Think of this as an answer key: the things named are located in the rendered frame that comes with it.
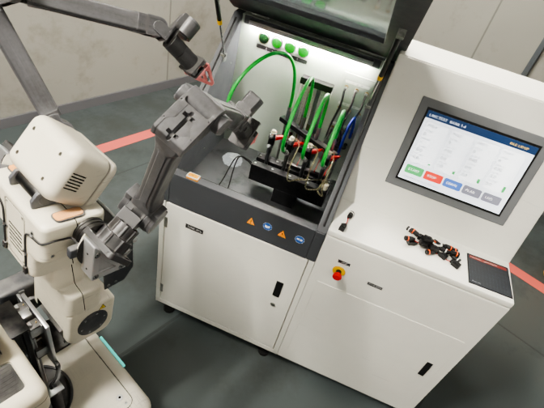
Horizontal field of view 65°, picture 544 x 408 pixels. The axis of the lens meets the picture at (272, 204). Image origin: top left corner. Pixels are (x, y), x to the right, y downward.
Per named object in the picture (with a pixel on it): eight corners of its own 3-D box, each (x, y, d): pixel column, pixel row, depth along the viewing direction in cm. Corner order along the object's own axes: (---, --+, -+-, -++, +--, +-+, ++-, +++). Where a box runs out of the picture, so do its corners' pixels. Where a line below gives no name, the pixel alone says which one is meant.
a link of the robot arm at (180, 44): (157, 43, 134) (165, 45, 130) (171, 26, 135) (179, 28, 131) (172, 58, 139) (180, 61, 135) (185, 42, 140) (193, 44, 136)
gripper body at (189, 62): (193, 56, 146) (179, 40, 140) (208, 62, 139) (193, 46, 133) (181, 70, 145) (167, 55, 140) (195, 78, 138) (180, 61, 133)
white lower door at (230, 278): (159, 299, 222) (164, 201, 178) (161, 295, 224) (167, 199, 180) (272, 350, 214) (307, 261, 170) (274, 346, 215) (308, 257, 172)
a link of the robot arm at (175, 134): (146, 110, 74) (189, 148, 74) (194, 75, 82) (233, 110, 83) (115, 213, 110) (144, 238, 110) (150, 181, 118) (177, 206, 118)
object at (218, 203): (168, 201, 178) (170, 172, 168) (173, 196, 182) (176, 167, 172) (305, 258, 170) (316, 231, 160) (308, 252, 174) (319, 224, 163)
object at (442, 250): (400, 247, 159) (405, 237, 155) (402, 230, 167) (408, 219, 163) (459, 270, 156) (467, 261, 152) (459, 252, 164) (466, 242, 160)
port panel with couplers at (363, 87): (322, 137, 194) (344, 74, 174) (325, 133, 196) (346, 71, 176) (350, 147, 192) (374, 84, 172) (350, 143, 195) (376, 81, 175)
